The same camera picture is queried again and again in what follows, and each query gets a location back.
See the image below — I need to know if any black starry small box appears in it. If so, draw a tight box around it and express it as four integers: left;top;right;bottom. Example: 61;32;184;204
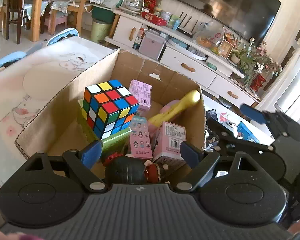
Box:
205;108;222;152

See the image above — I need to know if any dark haired figurine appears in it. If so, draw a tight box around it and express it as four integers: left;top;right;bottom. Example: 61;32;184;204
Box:
102;152;168;185

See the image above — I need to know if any pink barcode toy box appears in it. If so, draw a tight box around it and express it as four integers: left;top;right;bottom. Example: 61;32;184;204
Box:
153;121;186;174

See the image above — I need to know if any yellow plastic toy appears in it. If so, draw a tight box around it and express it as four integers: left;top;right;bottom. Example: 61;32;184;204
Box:
148;89;201;128

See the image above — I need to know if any blue pink character box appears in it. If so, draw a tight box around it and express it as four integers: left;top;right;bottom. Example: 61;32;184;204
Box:
129;116;153;160

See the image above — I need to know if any rubiks cube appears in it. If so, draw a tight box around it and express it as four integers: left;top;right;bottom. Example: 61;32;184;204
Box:
82;80;139;140

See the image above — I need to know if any silver penguin toy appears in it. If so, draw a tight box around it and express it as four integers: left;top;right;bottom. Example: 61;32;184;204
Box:
219;113;237;131

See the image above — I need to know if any blue medicine box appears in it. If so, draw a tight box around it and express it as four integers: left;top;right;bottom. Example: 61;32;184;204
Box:
237;121;259;143

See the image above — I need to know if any person left hand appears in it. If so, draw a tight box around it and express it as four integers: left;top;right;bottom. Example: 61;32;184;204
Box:
0;231;43;240

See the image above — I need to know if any cardboard box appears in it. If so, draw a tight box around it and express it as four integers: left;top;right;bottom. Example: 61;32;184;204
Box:
14;48;207;184

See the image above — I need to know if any red candle stand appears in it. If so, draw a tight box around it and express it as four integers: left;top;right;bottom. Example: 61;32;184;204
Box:
250;74;266;92

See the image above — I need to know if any green milk carton box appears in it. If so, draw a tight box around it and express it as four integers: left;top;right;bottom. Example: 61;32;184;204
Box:
77;99;132;158

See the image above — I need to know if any potted flower plant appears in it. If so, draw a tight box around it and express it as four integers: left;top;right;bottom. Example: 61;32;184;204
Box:
232;37;283;87

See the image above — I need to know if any white tv cabinet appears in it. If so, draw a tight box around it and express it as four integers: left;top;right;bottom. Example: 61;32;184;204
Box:
105;9;258;107

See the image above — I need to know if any plastic bag with food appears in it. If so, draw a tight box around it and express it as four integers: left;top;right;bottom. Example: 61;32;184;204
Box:
193;21;225;55

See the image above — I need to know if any black wifi router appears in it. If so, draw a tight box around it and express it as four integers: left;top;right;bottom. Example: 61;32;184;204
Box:
177;14;199;38

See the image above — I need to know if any black television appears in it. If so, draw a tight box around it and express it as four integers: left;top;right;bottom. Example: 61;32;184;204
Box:
178;0;281;45

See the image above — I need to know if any pink storage box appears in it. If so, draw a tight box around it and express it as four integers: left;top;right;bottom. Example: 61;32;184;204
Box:
139;30;167;60

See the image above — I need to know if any green trash bin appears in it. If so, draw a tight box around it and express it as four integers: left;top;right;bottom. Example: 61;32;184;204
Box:
90;20;112;43

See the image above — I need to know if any red snack package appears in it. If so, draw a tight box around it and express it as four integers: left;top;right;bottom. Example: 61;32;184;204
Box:
141;11;167;26

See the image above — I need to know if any wooden chair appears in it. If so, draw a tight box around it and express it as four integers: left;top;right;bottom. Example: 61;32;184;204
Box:
47;0;108;36

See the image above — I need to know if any glass teapot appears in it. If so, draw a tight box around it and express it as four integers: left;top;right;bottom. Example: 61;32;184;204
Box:
121;0;145;15

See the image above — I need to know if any wooden picture frame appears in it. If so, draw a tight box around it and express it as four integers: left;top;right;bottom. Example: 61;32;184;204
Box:
219;39;234;60

